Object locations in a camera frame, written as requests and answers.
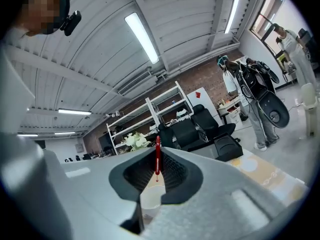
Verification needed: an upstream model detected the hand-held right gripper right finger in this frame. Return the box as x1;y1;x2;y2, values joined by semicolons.
141;145;298;240

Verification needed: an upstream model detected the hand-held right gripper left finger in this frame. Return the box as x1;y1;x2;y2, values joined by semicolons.
60;146;159;240

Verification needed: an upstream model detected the white cup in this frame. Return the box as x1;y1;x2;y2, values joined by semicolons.
139;185;166;212

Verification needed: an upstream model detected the red thin stick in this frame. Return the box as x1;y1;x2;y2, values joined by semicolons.
155;135;162;183

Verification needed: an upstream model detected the black swivel chair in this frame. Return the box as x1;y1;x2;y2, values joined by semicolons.
63;152;101;163

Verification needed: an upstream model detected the black television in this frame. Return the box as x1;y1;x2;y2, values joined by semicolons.
98;132;113;150

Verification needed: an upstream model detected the black open box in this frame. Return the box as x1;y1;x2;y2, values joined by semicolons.
213;132;244;163

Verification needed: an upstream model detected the white flower bouquet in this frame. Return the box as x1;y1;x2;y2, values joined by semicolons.
121;131;153;153

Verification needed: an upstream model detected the wide white shelving unit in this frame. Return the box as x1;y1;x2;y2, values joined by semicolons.
105;97;161;157

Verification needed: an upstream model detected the small white desk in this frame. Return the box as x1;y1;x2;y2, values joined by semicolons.
216;99;243;125

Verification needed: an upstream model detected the white panel with red diamond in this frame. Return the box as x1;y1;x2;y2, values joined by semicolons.
186;86;224;125

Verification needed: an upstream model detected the narrow white shelving unit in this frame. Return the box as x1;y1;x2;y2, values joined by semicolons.
145;80;195;125

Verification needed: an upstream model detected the ceiling air vent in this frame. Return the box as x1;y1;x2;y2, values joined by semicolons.
117;69;159;97

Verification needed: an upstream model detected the white trash can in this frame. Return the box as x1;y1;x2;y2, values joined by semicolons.
300;82;320;138

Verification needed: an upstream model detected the black mesh office chair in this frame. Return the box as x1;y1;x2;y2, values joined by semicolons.
298;27;320;60

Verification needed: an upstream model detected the person's head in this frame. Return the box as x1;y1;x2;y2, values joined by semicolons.
14;0;71;38

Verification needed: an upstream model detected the dark-framed window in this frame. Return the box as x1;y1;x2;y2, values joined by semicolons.
249;0;286;58

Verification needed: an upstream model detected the black head camera with band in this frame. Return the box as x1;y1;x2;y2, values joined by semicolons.
46;0;83;37

